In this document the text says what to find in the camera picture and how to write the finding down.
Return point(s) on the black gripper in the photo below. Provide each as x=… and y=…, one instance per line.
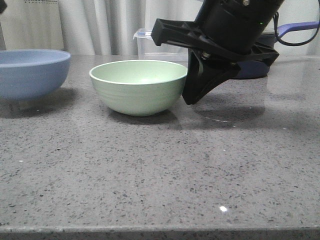
x=226, y=47

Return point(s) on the green bowl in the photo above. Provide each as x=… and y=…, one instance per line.
x=139, y=87

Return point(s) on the blue bowl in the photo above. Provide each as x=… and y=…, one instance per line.
x=27, y=74

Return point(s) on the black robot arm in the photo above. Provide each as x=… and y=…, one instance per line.
x=247, y=17

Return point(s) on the blue saucepan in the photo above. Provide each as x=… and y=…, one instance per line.
x=253, y=69

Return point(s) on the clear plastic storage container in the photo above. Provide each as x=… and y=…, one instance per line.
x=147, y=50

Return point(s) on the grey curtain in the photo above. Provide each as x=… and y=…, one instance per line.
x=86, y=27

